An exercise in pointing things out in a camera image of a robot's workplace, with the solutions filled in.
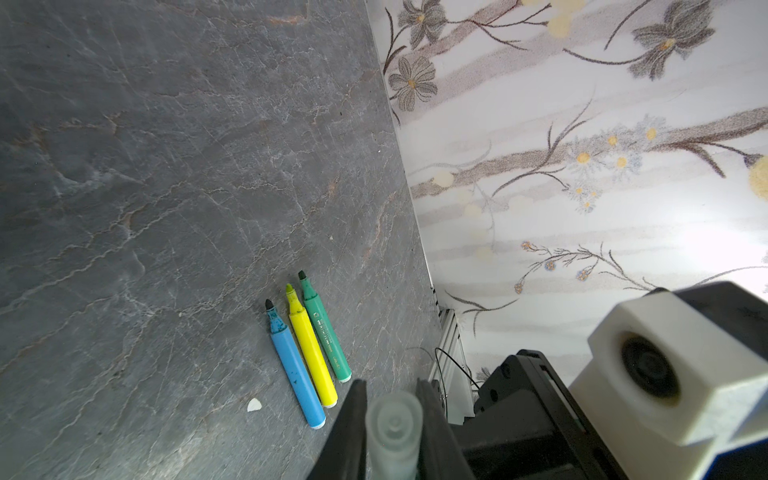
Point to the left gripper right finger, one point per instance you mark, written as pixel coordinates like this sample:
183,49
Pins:
440,456

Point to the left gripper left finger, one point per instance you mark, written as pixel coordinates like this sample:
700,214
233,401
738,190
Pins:
344,453

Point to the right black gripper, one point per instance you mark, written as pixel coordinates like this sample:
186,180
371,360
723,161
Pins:
527,426

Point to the clear dark green cap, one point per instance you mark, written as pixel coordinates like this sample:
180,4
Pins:
394,426

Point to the blue marker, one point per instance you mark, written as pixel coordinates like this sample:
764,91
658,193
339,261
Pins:
295,369

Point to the yellow marker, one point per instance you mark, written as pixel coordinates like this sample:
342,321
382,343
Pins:
310,349

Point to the light green marker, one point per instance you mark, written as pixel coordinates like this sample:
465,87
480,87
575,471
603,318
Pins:
324,330

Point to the white paper scrap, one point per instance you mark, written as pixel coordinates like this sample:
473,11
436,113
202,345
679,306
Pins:
254,405

